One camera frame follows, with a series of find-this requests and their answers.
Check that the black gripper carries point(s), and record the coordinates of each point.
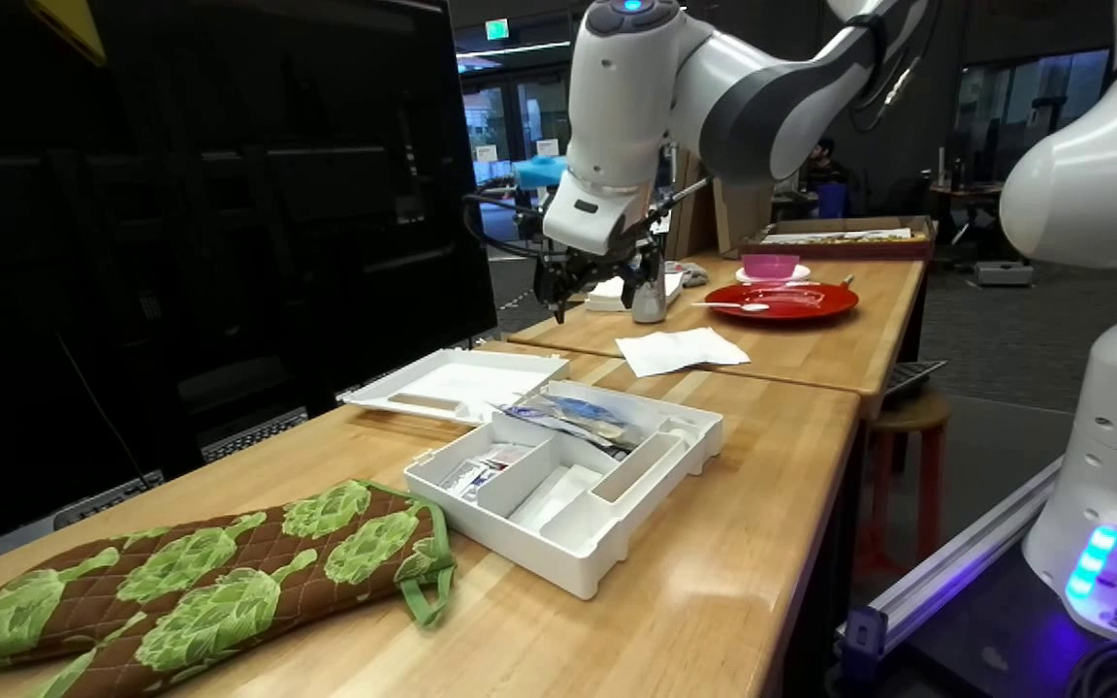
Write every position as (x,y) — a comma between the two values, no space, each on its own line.
(600,271)

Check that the clear bag with blue item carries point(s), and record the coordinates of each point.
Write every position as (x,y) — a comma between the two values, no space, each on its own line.
(571,415)

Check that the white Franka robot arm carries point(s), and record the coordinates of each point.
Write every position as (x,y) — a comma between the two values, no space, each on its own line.
(1105,181)

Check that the white organizer tray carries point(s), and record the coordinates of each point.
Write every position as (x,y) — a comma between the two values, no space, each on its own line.
(571,545)

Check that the white napkin stack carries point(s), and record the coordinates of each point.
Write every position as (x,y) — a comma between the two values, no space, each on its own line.
(604,298)

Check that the white paper sheet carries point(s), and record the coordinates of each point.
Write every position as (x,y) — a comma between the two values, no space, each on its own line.
(681,351)

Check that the gray cloth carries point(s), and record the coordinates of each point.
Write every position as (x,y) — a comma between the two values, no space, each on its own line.
(697,272)

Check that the pink plastic bowl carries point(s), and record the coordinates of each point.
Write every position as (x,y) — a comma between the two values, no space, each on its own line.
(775,267)

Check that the red plate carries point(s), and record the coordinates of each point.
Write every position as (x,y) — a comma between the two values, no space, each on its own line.
(779,308)

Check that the green exit sign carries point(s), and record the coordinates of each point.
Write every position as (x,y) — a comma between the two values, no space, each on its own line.
(500,30)

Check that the wooden stool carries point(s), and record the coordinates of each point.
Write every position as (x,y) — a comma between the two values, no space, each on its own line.
(909,413)

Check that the black partition panel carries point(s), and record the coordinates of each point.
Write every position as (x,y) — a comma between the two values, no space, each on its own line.
(197,194)

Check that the aluminium rail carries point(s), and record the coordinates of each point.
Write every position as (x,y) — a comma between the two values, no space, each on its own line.
(949,567)

